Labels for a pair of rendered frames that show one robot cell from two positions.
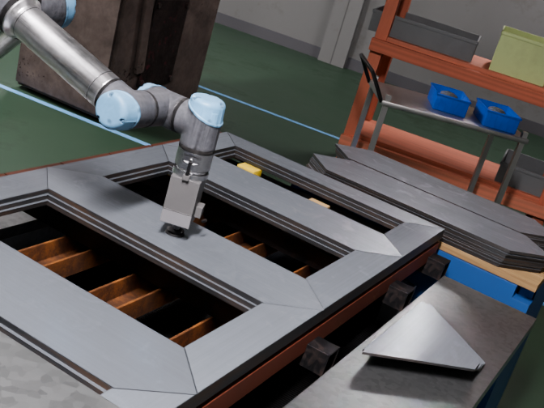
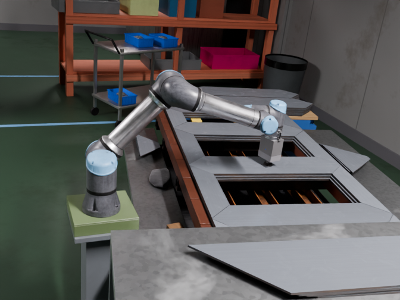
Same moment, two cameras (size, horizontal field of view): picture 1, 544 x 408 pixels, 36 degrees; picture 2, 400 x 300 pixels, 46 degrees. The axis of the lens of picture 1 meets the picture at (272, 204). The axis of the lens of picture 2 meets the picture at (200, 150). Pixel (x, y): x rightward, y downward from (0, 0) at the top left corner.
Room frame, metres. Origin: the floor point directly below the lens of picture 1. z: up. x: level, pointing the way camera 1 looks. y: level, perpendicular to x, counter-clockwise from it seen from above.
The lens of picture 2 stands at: (0.29, 1.68, 1.75)
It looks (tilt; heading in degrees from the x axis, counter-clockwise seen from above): 23 degrees down; 321
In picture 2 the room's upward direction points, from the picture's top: 6 degrees clockwise
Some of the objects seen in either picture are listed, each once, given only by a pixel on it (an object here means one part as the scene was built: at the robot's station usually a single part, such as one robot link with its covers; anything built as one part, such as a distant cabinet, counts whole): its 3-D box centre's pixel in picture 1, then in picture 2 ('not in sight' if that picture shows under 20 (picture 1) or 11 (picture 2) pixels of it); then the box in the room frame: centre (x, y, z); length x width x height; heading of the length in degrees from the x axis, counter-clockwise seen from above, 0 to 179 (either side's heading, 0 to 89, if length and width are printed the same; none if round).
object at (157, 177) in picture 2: not in sight; (159, 177); (2.00, 0.54, 0.70); 0.20 x 0.10 x 0.03; 142
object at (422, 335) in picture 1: (437, 345); (347, 157); (1.65, -0.43, 0.77); 0.45 x 0.20 x 0.04; 156
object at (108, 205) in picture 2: not in sight; (101, 197); (1.81, 0.94, 0.78); 0.15 x 0.15 x 0.10
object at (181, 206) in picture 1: (189, 195); (272, 146); (1.65, 0.17, 0.94); 0.10 x 0.09 x 0.16; 89
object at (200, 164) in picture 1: (193, 159); (274, 130); (1.65, 0.18, 1.02); 0.08 x 0.08 x 0.05
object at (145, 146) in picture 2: not in sight; (147, 144); (2.36, 0.40, 0.70); 0.39 x 0.12 x 0.04; 156
